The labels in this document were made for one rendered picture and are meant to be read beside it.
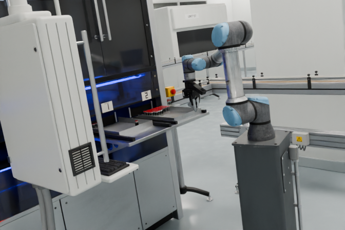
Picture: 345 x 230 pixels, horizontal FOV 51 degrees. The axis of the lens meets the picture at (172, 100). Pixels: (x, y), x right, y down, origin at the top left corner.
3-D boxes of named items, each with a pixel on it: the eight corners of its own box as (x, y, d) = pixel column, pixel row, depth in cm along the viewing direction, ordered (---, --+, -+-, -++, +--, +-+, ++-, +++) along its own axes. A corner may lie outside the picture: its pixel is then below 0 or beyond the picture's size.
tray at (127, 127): (87, 132, 228) (85, 127, 227) (119, 121, 246) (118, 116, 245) (119, 137, 204) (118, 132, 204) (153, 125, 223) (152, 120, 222)
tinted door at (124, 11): (106, 76, 230) (89, -20, 219) (154, 65, 260) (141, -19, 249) (106, 76, 229) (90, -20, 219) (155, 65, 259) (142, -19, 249)
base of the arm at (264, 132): (278, 133, 202) (276, 116, 201) (271, 141, 190) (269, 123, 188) (252, 132, 210) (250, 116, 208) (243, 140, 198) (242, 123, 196)
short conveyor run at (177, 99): (160, 112, 276) (157, 92, 273) (146, 111, 287) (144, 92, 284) (214, 93, 324) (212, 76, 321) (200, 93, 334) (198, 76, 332)
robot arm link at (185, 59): (185, 56, 222) (178, 56, 230) (187, 73, 224) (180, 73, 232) (195, 54, 226) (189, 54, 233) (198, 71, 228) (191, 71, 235)
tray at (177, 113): (138, 119, 244) (137, 114, 244) (165, 110, 262) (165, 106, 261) (174, 123, 220) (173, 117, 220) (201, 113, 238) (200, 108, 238)
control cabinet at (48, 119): (11, 181, 181) (-25, 23, 167) (45, 168, 196) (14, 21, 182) (70, 200, 149) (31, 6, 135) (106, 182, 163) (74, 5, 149)
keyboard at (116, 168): (59, 166, 194) (59, 161, 193) (81, 157, 204) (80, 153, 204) (108, 176, 168) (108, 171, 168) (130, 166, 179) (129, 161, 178)
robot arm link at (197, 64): (210, 56, 218) (200, 56, 227) (194, 58, 213) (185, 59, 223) (212, 69, 219) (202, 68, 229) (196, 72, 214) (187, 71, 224)
